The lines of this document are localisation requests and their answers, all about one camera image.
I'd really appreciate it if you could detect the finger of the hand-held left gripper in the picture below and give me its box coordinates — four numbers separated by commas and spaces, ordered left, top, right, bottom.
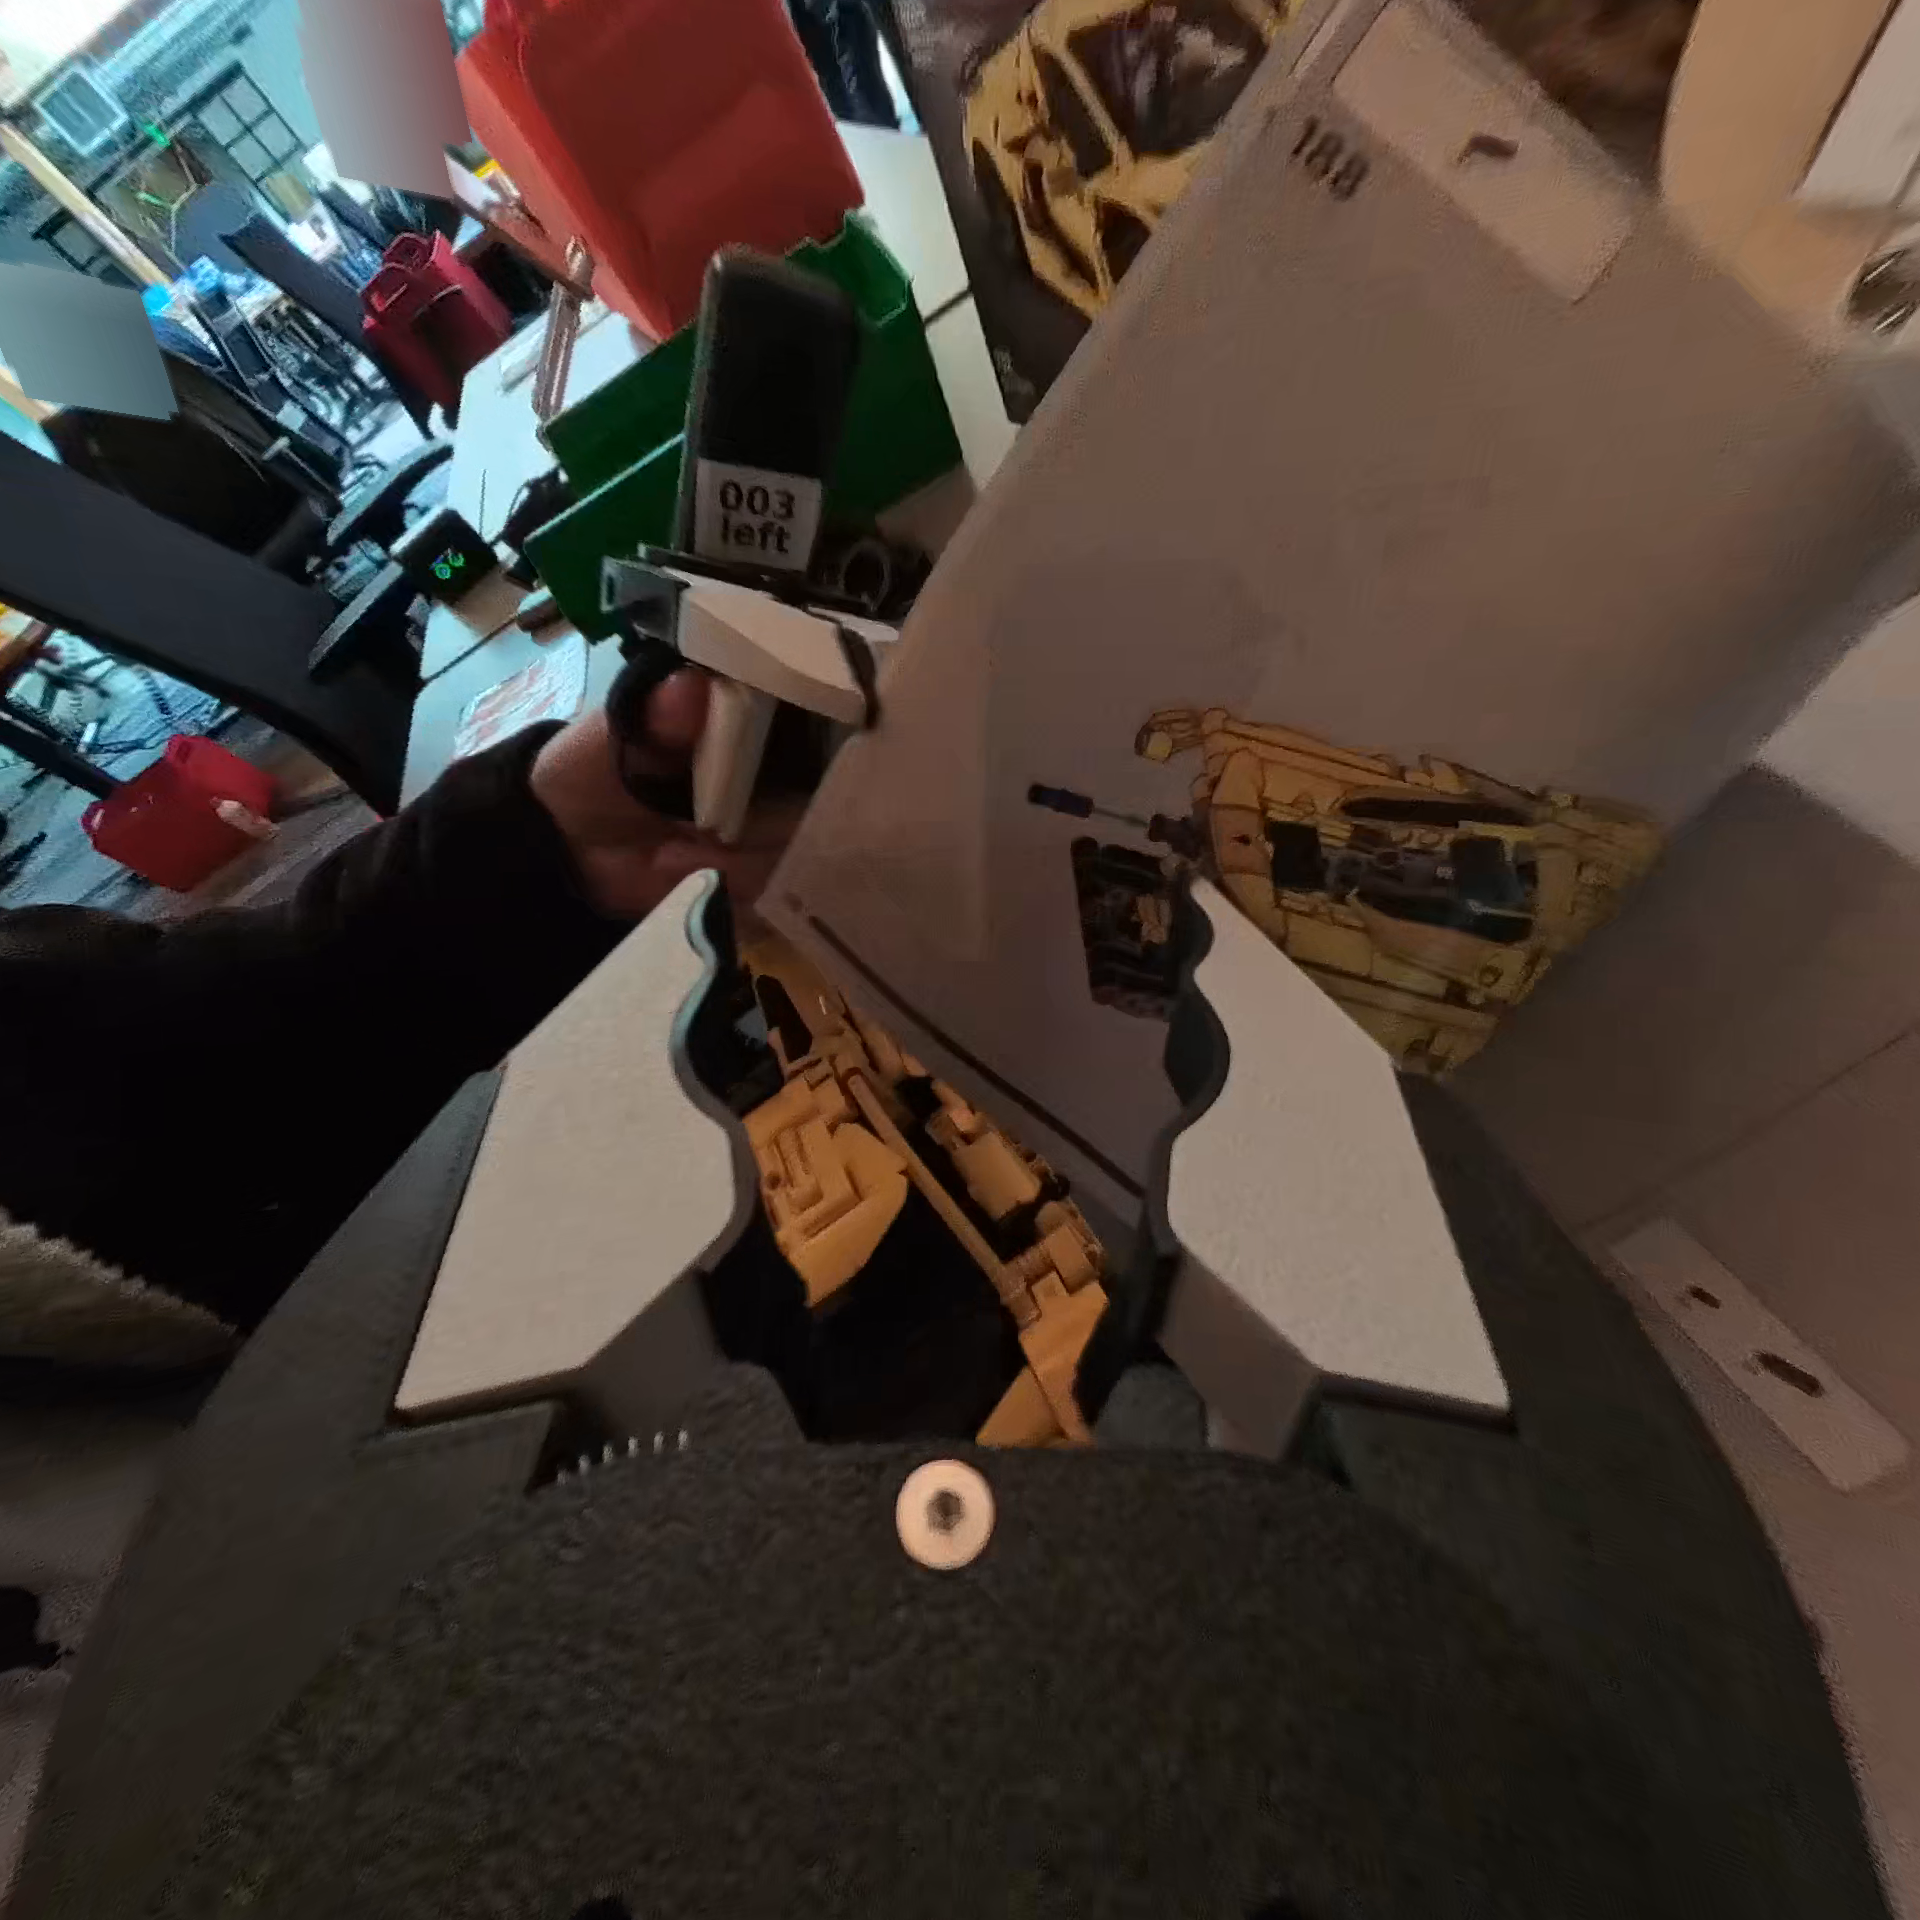
684, 577, 887, 729

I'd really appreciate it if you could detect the yellow toy brick car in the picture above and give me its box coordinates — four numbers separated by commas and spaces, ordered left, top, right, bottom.
725, 929, 1125, 1451

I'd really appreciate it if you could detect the dark red bag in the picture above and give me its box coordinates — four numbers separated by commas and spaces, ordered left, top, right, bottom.
360, 230, 515, 435

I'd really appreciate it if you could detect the person's left forearm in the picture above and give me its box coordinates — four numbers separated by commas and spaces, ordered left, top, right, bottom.
0, 719, 641, 1336

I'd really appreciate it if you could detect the small red plastic bin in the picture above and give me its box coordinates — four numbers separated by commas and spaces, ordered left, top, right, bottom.
81, 734, 281, 896

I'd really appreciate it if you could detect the toy car box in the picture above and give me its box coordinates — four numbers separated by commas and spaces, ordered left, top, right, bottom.
899, 0, 1323, 423

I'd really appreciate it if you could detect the green plastic bin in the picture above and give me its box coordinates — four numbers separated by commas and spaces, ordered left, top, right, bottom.
519, 211, 966, 649

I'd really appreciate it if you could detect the building instruction booklet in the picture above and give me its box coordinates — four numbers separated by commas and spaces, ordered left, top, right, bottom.
758, 0, 1920, 1804

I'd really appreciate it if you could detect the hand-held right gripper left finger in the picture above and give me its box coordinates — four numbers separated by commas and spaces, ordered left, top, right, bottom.
391, 870, 765, 1428

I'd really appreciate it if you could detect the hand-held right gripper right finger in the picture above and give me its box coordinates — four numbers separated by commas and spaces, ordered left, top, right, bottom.
1144, 879, 1511, 1461

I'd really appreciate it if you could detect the black toy tyre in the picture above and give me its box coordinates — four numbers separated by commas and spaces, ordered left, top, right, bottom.
824, 529, 934, 620

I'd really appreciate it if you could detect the small device with green display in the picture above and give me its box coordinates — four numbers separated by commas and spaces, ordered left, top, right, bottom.
393, 511, 492, 605

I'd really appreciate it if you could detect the black fleece-lined jacket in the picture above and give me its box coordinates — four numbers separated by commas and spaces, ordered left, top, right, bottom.
0, 1205, 248, 1666

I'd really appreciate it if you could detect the person's left hand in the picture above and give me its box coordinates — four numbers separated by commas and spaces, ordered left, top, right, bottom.
532, 667, 819, 920

